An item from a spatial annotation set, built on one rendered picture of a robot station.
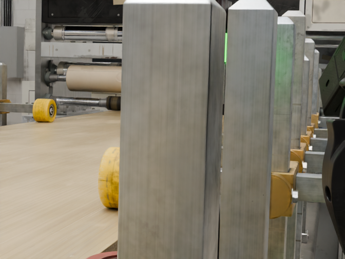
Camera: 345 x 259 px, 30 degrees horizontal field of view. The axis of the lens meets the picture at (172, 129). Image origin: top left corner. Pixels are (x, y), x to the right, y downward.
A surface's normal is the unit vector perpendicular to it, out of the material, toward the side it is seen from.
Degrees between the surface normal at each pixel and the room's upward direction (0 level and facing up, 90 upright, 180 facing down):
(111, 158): 42
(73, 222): 0
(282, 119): 90
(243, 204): 90
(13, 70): 90
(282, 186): 90
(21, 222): 0
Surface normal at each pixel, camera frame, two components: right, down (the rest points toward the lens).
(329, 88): -1.00, 0.00
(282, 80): -0.24, 0.07
